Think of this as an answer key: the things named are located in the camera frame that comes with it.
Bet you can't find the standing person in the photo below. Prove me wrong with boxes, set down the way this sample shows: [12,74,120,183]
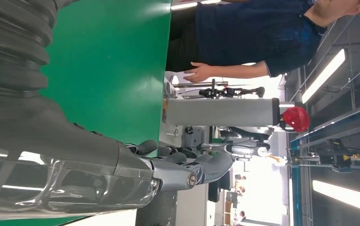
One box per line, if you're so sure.
[166,0,360,84]

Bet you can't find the green table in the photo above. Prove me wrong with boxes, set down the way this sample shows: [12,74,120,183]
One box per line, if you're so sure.
[0,0,172,226]

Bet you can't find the white machine with column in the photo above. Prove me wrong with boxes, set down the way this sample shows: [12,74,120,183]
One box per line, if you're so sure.
[159,74,283,147]

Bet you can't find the overhead gantry rail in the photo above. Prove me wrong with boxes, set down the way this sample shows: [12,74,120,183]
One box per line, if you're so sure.
[290,99,360,174]

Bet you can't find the background silver robot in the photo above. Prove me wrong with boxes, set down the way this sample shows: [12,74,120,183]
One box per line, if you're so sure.
[198,126,272,161]

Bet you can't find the ceiling strip light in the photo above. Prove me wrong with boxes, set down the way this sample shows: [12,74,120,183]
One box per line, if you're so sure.
[301,49,346,104]
[312,180,360,217]

